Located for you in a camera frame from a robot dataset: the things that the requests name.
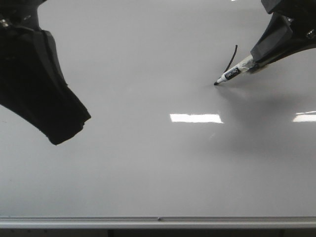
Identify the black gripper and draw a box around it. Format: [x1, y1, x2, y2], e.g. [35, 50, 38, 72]
[251, 0, 316, 65]
[0, 0, 46, 31]

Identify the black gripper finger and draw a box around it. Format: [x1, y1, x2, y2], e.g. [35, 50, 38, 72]
[0, 27, 91, 145]

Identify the aluminium whiteboard tray rail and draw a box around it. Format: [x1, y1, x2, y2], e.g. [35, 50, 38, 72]
[0, 216, 316, 229]

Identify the black taped whiteboard marker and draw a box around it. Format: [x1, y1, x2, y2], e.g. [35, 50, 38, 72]
[214, 55, 260, 85]

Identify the white glossy whiteboard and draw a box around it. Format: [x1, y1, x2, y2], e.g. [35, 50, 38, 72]
[0, 0, 316, 217]

